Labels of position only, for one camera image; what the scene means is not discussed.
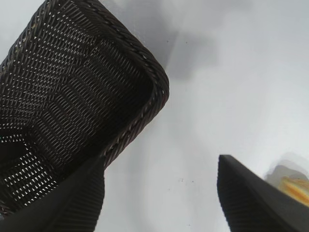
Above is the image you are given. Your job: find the long striped bread loaf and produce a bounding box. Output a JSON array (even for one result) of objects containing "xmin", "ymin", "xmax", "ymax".
[{"xmin": 277, "ymin": 177, "xmax": 309, "ymax": 207}]

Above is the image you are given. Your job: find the dark brown wicker basket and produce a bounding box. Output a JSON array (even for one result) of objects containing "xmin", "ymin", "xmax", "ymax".
[{"xmin": 0, "ymin": 0, "xmax": 170, "ymax": 216}]

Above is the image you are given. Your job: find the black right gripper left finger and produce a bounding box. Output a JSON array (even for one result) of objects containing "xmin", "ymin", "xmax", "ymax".
[{"xmin": 0, "ymin": 155, "xmax": 106, "ymax": 232}]

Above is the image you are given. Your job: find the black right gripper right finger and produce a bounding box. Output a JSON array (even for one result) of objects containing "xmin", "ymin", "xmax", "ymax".
[{"xmin": 216, "ymin": 154, "xmax": 309, "ymax": 232}]

